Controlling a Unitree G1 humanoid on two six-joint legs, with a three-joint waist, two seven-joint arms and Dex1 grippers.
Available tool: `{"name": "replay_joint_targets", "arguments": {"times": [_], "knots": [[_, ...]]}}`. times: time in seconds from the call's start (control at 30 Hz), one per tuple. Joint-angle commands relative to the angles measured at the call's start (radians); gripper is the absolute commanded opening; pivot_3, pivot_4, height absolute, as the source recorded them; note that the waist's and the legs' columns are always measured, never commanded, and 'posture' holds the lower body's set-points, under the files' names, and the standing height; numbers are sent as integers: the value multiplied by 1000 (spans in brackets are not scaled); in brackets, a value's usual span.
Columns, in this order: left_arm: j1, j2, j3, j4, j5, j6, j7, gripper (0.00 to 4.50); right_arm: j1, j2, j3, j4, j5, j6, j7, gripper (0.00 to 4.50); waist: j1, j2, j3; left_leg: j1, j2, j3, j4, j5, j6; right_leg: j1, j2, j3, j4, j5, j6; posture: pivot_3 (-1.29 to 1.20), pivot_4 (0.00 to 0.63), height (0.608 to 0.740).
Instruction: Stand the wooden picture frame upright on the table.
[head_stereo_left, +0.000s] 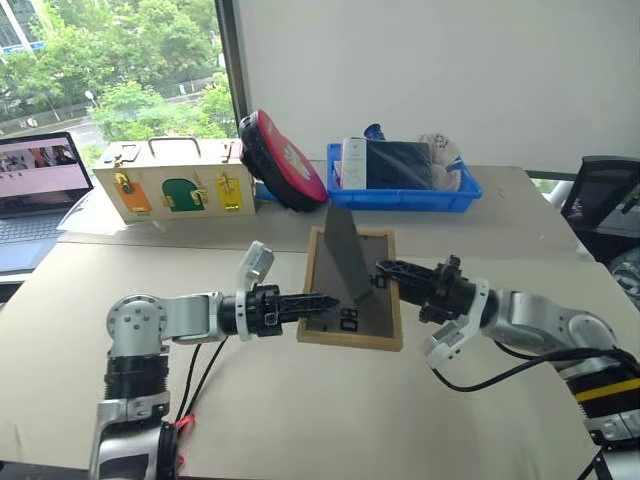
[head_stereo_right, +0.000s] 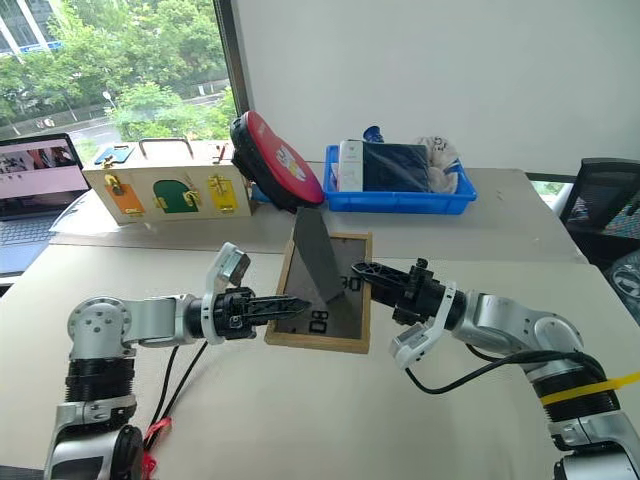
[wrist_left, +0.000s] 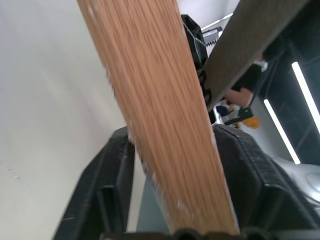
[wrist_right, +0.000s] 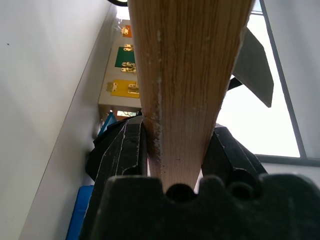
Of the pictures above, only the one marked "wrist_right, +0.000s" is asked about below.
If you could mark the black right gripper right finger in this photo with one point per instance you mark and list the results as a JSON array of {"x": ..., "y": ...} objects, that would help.
[{"x": 230, "y": 155}]

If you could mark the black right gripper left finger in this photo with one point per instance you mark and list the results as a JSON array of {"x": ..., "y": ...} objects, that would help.
[{"x": 130, "y": 152}]

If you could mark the dark grey frame back stand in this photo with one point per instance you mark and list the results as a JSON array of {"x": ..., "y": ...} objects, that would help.
[{"x": 255, "y": 67}]

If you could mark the wooden board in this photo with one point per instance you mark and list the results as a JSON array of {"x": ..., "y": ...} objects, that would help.
[{"x": 185, "y": 75}]

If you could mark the black cloth bag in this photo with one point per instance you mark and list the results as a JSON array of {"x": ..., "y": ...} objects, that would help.
[{"x": 100, "y": 155}]

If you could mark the blue triangular plastic piece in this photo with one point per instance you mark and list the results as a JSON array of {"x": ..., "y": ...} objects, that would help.
[{"x": 108, "y": 123}]

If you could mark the white latch practice board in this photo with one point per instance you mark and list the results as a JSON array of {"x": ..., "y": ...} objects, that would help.
[{"x": 110, "y": 92}]

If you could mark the yellow panel with brass latches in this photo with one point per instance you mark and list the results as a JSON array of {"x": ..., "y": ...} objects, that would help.
[{"x": 122, "y": 88}]

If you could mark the blue plastic box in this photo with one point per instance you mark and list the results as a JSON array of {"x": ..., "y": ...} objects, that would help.
[{"x": 78, "y": 212}]

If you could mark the green panel with brass latches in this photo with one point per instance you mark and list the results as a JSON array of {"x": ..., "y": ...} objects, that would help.
[{"x": 123, "y": 57}]

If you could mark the orange panel with brass latch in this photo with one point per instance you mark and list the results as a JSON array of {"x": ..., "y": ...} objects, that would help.
[{"x": 127, "y": 30}]

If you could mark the grey window frame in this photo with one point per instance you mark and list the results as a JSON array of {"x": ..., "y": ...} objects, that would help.
[{"x": 282, "y": 82}]

